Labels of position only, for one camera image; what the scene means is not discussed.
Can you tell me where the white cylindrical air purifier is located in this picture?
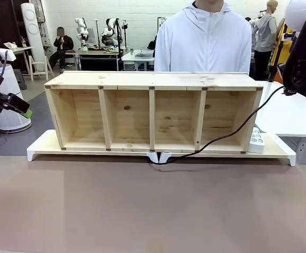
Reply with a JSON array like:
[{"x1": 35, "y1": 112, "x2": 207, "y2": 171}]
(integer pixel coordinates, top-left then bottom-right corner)
[{"x1": 0, "y1": 64, "x2": 33, "y2": 133}]

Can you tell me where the wooden riser with white legs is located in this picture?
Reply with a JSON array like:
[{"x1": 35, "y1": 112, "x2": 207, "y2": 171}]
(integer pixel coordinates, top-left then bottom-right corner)
[
  {"x1": 160, "y1": 134, "x2": 297, "y2": 167},
  {"x1": 27, "y1": 130, "x2": 159, "y2": 164}
]

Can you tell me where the white standing air conditioner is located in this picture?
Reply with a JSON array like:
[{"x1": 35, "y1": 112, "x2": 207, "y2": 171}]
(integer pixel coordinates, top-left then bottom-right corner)
[{"x1": 20, "y1": 3, "x2": 48, "y2": 72}]

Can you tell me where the white power strip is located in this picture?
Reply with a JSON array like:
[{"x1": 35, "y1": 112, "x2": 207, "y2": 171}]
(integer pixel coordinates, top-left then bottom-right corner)
[{"x1": 247, "y1": 126, "x2": 266, "y2": 154}]

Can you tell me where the mannequin in grey hoodie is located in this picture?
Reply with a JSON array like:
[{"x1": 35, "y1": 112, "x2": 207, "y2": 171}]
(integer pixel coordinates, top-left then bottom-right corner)
[{"x1": 249, "y1": 0, "x2": 279, "y2": 81}]

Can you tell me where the mannequin in yellow jacket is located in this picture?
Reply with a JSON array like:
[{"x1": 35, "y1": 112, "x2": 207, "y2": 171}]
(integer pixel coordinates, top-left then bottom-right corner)
[{"x1": 270, "y1": 17, "x2": 293, "y2": 81}]

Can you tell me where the white background table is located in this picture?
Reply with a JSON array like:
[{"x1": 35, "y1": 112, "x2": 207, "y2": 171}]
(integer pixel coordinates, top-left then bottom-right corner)
[{"x1": 121, "y1": 48, "x2": 156, "y2": 72}]

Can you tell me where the wooden step stool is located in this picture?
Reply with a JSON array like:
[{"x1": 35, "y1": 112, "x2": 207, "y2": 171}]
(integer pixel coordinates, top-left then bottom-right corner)
[{"x1": 28, "y1": 55, "x2": 50, "y2": 81}]

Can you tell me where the grey plastic stool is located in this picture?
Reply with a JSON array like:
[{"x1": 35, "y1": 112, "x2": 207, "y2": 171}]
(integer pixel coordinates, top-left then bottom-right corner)
[{"x1": 12, "y1": 69, "x2": 27, "y2": 91}]

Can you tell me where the seated person in black jacket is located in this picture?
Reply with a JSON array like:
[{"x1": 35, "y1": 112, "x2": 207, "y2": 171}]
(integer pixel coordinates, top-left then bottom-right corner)
[{"x1": 48, "y1": 26, "x2": 75, "y2": 74}]

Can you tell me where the brown background work table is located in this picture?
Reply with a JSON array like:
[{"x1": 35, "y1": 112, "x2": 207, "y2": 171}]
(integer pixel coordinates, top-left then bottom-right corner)
[{"x1": 65, "y1": 48, "x2": 121, "y2": 71}]

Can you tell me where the person in white hoodie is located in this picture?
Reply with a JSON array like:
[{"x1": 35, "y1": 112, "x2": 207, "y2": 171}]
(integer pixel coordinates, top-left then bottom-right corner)
[{"x1": 154, "y1": 0, "x2": 253, "y2": 74}]

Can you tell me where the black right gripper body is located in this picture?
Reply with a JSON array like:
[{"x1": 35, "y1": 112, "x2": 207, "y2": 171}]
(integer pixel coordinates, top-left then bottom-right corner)
[{"x1": 283, "y1": 60, "x2": 306, "y2": 92}]

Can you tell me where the black tripod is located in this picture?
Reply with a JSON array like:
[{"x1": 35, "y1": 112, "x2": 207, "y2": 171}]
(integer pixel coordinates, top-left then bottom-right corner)
[{"x1": 268, "y1": 39, "x2": 284, "y2": 82}]

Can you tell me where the black light stand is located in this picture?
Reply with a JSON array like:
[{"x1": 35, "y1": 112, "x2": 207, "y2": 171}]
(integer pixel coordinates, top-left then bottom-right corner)
[{"x1": 120, "y1": 18, "x2": 130, "y2": 50}]

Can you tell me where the black power cable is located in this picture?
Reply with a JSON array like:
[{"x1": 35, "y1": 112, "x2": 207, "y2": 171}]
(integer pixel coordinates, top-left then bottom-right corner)
[{"x1": 147, "y1": 84, "x2": 288, "y2": 166}]

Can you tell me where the wooden four-compartment shelf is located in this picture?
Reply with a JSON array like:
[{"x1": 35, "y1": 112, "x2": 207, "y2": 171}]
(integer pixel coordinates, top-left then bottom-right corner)
[{"x1": 44, "y1": 70, "x2": 264, "y2": 155}]

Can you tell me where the wooden background desk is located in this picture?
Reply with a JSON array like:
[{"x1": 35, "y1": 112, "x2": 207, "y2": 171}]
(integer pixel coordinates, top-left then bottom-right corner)
[{"x1": 6, "y1": 41, "x2": 35, "y2": 75}]

